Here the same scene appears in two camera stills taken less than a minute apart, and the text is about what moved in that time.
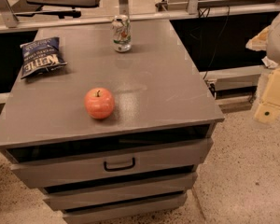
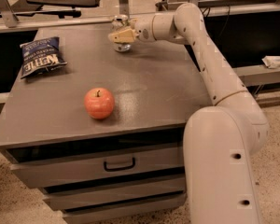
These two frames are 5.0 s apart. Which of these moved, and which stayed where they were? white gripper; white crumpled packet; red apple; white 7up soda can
Moved: white gripper
Stayed: white crumpled packet; red apple; white 7up soda can
